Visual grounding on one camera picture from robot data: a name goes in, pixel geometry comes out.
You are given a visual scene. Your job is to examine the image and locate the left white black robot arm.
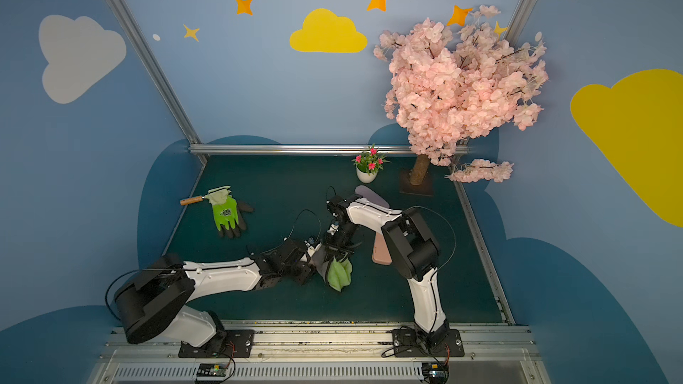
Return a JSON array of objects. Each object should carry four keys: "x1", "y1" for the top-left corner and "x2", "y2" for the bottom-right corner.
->
[{"x1": 114, "y1": 238, "x2": 319, "y2": 356}]

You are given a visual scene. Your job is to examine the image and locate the green black work glove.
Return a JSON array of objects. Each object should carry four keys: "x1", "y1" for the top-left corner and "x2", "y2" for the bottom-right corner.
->
[{"x1": 212, "y1": 197, "x2": 254, "y2": 239}]

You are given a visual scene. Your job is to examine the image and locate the grey green microfibre cloth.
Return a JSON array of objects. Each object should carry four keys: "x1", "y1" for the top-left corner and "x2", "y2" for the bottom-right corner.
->
[{"x1": 311, "y1": 245, "x2": 352, "y2": 293}]

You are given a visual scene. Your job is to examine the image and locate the pink eyeglass case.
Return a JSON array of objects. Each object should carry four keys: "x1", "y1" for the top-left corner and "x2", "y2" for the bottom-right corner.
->
[{"x1": 372, "y1": 232, "x2": 392, "y2": 266}]

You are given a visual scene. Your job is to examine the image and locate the aluminium front rail frame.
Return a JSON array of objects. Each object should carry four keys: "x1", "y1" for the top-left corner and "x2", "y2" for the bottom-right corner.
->
[{"x1": 89, "y1": 321, "x2": 551, "y2": 383}]

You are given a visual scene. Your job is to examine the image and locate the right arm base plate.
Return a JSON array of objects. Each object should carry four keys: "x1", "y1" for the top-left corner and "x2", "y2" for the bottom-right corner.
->
[{"x1": 386, "y1": 325, "x2": 465, "y2": 359}]

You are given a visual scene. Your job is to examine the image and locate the right green circuit board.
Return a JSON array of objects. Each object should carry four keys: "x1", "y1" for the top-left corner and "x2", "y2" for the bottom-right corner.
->
[{"x1": 422, "y1": 363, "x2": 449, "y2": 384}]

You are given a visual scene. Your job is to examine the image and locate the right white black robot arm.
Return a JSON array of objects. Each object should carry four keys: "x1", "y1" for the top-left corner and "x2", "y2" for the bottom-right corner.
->
[{"x1": 311, "y1": 195, "x2": 449, "y2": 347}]

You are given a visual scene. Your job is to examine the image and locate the small potted pink flowers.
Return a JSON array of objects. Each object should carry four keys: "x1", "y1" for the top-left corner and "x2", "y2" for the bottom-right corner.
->
[{"x1": 352, "y1": 144, "x2": 388, "y2": 184}]

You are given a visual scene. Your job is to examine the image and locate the purple eyeglass case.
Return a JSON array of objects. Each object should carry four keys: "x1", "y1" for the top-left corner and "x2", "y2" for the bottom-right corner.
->
[{"x1": 354, "y1": 185, "x2": 390, "y2": 209}]

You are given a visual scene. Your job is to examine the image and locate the pink cherry blossom tree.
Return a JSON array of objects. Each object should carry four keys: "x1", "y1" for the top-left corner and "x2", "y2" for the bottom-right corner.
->
[{"x1": 374, "y1": 5, "x2": 549, "y2": 194}]

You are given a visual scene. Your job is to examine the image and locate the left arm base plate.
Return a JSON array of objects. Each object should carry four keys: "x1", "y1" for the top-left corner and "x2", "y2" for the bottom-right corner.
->
[{"x1": 178, "y1": 329, "x2": 255, "y2": 359}]

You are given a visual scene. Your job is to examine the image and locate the wooden handled garden trowel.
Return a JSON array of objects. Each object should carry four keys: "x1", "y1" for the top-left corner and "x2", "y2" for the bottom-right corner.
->
[{"x1": 180, "y1": 186, "x2": 231, "y2": 206}]

